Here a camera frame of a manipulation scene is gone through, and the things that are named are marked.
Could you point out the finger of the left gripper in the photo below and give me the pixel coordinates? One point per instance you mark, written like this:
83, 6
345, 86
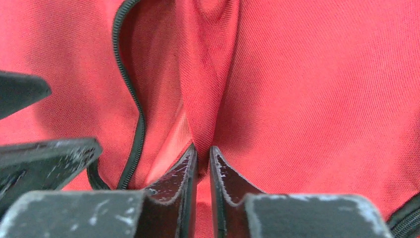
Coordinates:
18, 91
43, 165

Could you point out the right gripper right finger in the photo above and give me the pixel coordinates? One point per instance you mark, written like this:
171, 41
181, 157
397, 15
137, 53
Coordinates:
241, 210

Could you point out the red backpack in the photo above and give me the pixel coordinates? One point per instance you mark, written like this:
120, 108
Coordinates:
301, 96

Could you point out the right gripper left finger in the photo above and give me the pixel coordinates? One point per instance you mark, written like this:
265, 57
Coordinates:
164, 209

